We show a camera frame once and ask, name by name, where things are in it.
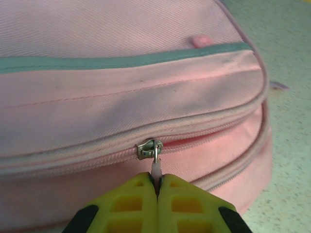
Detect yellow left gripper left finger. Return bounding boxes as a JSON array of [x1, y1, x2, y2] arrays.
[[63, 171, 159, 233]]

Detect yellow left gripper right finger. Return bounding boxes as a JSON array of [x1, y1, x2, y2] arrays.
[[157, 173, 254, 233]]

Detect pink school backpack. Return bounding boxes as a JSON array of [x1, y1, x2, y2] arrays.
[[0, 0, 290, 233]]

